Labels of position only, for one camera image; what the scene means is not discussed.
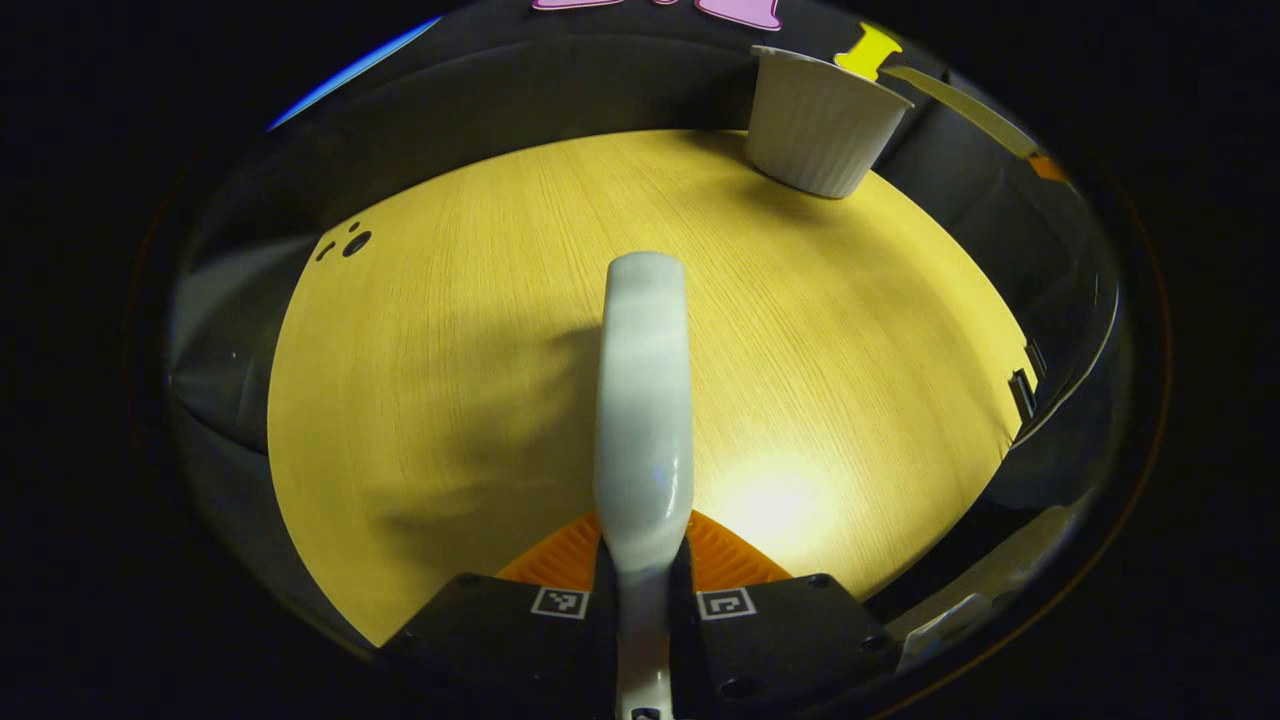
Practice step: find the white ribbed garbage bin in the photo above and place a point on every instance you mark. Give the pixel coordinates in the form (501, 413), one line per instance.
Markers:
(815, 130)

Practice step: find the small grey broom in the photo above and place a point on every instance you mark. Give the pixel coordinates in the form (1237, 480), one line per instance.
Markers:
(645, 400)

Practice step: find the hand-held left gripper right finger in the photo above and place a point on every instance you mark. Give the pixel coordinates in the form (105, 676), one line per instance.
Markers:
(790, 650)

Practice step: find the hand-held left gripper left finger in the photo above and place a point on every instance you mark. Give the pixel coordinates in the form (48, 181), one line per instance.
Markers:
(500, 650)

